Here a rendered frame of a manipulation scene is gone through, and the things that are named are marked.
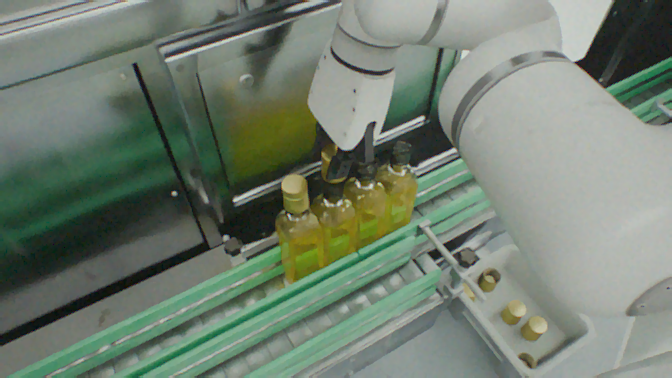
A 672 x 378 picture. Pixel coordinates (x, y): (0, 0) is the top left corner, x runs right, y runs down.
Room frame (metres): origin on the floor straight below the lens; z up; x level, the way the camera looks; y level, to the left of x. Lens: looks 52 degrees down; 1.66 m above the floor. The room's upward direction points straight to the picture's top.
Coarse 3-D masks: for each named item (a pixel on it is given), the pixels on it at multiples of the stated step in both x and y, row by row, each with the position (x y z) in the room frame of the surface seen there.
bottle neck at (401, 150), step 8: (392, 144) 0.48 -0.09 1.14; (400, 144) 0.49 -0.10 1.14; (408, 144) 0.48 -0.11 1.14; (392, 152) 0.47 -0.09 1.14; (400, 152) 0.47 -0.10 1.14; (408, 152) 0.47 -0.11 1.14; (392, 160) 0.47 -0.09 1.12; (400, 160) 0.46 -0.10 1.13; (408, 160) 0.47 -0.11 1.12; (392, 168) 0.47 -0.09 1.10; (400, 168) 0.46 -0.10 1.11
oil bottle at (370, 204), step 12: (348, 180) 0.46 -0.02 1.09; (348, 192) 0.44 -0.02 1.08; (360, 192) 0.43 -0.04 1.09; (372, 192) 0.43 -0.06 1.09; (384, 192) 0.44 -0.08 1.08; (360, 204) 0.42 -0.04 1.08; (372, 204) 0.43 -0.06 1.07; (384, 204) 0.44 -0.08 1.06; (360, 216) 0.42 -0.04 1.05; (372, 216) 0.43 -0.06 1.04; (384, 216) 0.44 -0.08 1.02; (360, 228) 0.42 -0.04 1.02; (372, 228) 0.43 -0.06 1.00; (360, 240) 0.42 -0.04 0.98; (372, 240) 0.43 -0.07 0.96
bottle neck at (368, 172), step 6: (360, 162) 0.45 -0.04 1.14; (372, 162) 0.46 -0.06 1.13; (360, 168) 0.44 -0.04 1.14; (366, 168) 0.44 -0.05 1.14; (372, 168) 0.44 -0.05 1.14; (360, 174) 0.44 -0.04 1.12; (366, 174) 0.44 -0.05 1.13; (372, 174) 0.44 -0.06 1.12; (360, 180) 0.44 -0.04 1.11; (366, 180) 0.44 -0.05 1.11; (372, 180) 0.44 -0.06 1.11; (360, 186) 0.44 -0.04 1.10; (366, 186) 0.44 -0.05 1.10; (372, 186) 0.44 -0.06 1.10
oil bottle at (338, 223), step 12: (312, 204) 0.42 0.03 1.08; (324, 204) 0.41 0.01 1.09; (348, 204) 0.41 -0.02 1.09; (324, 216) 0.39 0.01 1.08; (336, 216) 0.39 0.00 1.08; (348, 216) 0.40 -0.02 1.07; (324, 228) 0.39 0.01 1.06; (336, 228) 0.39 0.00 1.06; (348, 228) 0.40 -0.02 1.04; (324, 240) 0.39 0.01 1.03; (336, 240) 0.39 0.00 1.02; (348, 240) 0.40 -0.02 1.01; (324, 252) 0.39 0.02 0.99; (336, 252) 0.39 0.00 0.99; (348, 252) 0.40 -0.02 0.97; (324, 264) 0.39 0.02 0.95
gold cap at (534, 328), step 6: (534, 318) 0.35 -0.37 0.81; (540, 318) 0.35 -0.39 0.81; (528, 324) 0.34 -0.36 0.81; (534, 324) 0.34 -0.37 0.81; (540, 324) 0.34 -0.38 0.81; (546, 324) 0.34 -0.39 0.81; (522, 330) 0.34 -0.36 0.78; (528, 330) 0.33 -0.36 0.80; (534, 330) 0.33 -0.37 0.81; (540, 330) 0.32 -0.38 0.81; (528, 336) 0.32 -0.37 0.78; (534, 336) 0.32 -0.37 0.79; (540, 336) 0.32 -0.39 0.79
